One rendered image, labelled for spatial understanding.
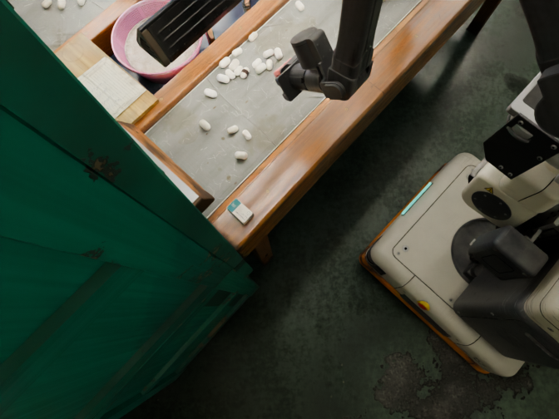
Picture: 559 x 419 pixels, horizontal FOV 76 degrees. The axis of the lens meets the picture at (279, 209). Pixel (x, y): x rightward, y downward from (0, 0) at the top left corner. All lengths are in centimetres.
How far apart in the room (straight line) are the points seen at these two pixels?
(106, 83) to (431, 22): 94
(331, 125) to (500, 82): 141
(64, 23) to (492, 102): 189
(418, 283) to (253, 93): 90
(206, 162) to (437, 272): 94
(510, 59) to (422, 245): 126
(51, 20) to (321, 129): 90
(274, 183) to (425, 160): 111
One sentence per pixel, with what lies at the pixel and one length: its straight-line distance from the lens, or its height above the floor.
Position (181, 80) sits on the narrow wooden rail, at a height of 76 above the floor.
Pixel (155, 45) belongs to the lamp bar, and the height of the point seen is 108.
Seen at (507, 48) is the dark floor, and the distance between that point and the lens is 241.
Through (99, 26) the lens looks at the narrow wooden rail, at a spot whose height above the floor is 76.
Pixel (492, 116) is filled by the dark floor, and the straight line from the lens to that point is 214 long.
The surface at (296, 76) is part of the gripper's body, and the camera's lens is 84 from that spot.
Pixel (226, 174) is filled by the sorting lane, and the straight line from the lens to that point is 96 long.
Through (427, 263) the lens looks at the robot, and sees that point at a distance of 146.
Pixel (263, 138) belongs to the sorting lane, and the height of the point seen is 74.
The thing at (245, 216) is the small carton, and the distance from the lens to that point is 88.
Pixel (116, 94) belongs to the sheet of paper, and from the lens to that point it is 112.
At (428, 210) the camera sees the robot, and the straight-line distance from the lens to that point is 150.
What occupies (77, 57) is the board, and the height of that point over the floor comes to 78.
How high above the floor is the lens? 163
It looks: 75 degrees down
